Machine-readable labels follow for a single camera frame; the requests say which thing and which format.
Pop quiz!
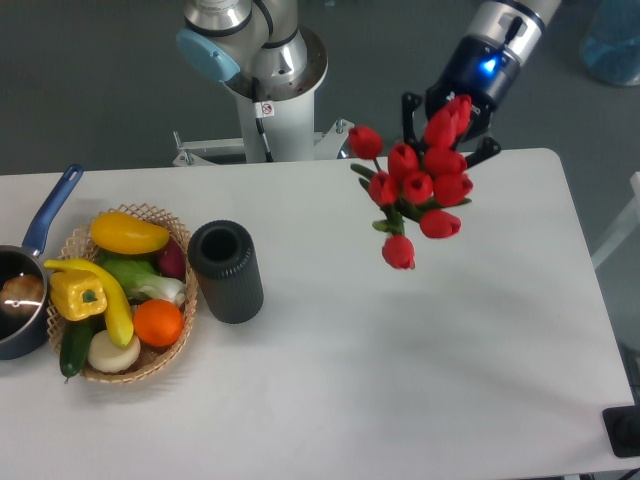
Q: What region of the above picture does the blue saucepan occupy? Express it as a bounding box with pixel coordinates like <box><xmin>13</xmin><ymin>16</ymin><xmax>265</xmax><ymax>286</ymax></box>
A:
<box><xmin>1</xmin><ymin>164</ymin><xmax>84</xmax><ymax>360</ymax></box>

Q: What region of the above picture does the green cucumber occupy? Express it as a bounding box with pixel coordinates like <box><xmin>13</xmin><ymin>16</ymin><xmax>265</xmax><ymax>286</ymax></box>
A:
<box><xmin>59</xmin><ymin>316</ymin><xmax>103</xmax><ymax>381</ymax></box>

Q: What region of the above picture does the woven wicker basket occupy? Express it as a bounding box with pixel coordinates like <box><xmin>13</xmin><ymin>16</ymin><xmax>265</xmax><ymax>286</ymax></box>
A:
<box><xmin>47</xmin><ymin>204</ymin><xmax>198</xmax><ymax>383</ymax></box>

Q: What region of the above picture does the black cable on pedestal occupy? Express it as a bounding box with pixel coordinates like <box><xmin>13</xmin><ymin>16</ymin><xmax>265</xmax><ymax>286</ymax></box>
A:
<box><xmin>250</xmin><ymin>77</ymin><xmax>275</xmax><ymax>164</ymax></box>

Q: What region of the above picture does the yellow bell pepper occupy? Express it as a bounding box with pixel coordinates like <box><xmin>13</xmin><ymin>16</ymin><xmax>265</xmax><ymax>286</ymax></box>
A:
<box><xmin>49</xmin><ymin>270</ymin><xmax>107</xmax><ymax>321</ymax></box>

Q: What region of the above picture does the white round bread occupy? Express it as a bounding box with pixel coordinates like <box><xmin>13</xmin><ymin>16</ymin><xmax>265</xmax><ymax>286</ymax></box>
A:
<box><xmin>87</xmin><ymin>330</ymin><xmax>141</xmax><ymax>373</ymax></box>

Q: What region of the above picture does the red tulip bouquet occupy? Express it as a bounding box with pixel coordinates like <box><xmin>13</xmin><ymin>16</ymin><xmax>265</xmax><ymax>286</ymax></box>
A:
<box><xmin>348</xmin><ymin>94</ymin><xmax>473</xmax><ymax>270</ymax></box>

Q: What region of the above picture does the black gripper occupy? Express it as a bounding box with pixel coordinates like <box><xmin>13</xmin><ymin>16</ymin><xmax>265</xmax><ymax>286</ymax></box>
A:
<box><xmin>401</xmin><ymin>35</ymin><xmax>520</xmax><ymax>169</ymax></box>

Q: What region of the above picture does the red onion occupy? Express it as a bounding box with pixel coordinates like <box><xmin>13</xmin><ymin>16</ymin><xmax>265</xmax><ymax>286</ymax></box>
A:
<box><xmin>155</xmin><ymin>237</ymin><xmax>186</xmax><ymax>280</ymax></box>

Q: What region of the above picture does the browned meat patty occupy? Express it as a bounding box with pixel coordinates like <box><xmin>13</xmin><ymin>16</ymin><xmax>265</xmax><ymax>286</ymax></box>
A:
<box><xmin>1</xmin><ymin>274</ymin><xmax>44</xmax><ymax>316</ymax></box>

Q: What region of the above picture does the black device at edge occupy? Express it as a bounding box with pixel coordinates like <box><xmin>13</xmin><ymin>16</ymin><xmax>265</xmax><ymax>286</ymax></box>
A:
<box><xmin>602</xmin><ymin>405</ymin><xmax>639</xmax><ymax>458</ymax></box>

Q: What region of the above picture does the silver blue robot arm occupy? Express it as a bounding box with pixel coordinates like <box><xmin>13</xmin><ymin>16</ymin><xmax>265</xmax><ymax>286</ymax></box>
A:
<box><xmin>174</xmin><ymin>1</ymin><xmax>559</xmax><ymax>167</ymax></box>

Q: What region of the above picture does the yellow squash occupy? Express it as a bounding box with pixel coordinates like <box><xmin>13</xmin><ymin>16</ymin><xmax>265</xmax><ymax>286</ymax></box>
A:
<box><xmin>44</xmin><ymin>258</ymin><xmax>134</xmax><ymax>348</ymax></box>

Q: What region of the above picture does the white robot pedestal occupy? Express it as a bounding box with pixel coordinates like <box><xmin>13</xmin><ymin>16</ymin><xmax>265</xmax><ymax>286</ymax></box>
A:
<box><xmin>176</xmin><ymin>26</ymin><xmax>353</xmax><ymax>163</ymax></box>

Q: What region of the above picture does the white furniture edge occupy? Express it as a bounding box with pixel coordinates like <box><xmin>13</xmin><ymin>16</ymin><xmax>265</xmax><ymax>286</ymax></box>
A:
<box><xmin>591</xmin><ymin>172</ymin><xmax>639</xmax><ymax>270</ymax></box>

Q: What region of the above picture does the orange fruit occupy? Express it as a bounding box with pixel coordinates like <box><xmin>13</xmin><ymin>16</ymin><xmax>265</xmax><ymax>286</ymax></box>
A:
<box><xmin>133</xmin><ymin>299</ymin><xmax>184</xmax><ymax>348</ymax></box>

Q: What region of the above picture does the green lettuce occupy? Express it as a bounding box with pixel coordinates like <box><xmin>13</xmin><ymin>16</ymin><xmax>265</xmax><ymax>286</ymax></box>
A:
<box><xmin>97</xmin><ymin>252</ymin><xmax>186</xmax><ymax>307</ymax></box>

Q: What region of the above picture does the dark grey ribbed vase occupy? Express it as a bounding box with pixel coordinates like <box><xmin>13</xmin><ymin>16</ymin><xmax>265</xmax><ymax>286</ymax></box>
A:
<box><xmin>187</xmin><ymin>220</ymin><xmax>264</xmax><ymax>324</ymax></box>

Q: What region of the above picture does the yellow mango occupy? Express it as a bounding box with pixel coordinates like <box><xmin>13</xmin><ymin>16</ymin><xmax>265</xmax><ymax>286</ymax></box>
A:
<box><xmin>90</xmin><ymin>211</ymin><xmax>170</xmax><ymax>255</ymax></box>

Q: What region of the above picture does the blue translucent container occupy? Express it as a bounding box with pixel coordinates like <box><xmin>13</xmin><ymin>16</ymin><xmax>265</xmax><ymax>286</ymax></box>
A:
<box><xmin>579</xmin><ymin>0</ymin><xmax>639</xmax><ymax>87</ymax></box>

